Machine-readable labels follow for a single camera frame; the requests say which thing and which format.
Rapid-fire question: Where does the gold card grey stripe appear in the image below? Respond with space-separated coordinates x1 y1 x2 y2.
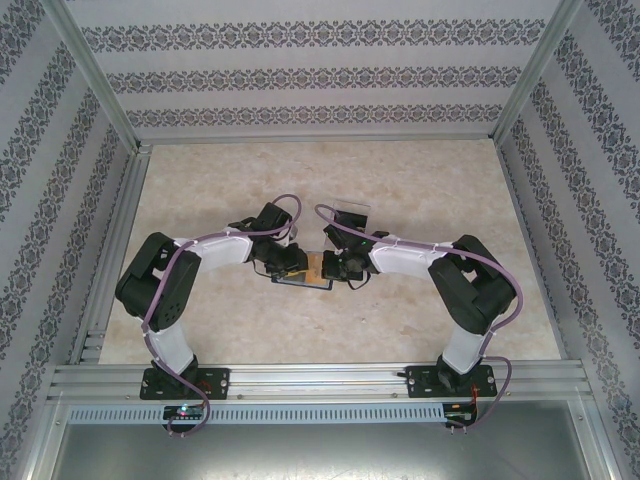
305 252 325 285

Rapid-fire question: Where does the grey metal tray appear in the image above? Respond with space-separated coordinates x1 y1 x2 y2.
19 399 621 480

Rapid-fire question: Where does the aluminium right frame post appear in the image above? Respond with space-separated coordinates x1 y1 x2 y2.
492 0 584 144

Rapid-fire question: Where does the left circuit board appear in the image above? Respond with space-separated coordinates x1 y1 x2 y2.
163 405 206 421

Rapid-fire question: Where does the clear acrylic box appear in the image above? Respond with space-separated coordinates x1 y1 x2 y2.
330 198 375 236

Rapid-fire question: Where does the aluminium side rail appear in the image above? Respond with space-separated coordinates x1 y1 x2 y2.
67 144 154 366

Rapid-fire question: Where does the navy leather card holder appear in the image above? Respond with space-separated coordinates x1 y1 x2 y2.
269 248 335 292

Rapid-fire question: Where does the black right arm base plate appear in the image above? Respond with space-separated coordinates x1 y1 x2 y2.
405 364 499 400

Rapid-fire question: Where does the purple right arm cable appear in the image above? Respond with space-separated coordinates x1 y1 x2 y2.
313 202 525 434

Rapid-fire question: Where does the aluminium back frame beam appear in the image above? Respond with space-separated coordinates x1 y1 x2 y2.
134 133 501 147

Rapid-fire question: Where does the slotted grey cable duct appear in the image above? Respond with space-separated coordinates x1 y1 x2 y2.
67 403 446 424

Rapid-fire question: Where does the aluminium frame post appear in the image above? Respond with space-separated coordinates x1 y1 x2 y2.
492 0 584 144
47 0 144 154

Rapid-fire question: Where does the aluminium mounting rail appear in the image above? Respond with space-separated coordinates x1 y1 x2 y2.
47 362 596 401

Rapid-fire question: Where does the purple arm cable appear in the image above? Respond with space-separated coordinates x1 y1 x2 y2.
313 202 525 434
141 193 304 439

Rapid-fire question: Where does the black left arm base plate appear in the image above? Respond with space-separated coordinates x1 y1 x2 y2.
139 367 232 401

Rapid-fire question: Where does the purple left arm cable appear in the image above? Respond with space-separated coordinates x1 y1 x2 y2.
141 193 304 439

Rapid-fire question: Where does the aluminium left frame post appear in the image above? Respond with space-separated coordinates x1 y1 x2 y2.
47 0 144 154

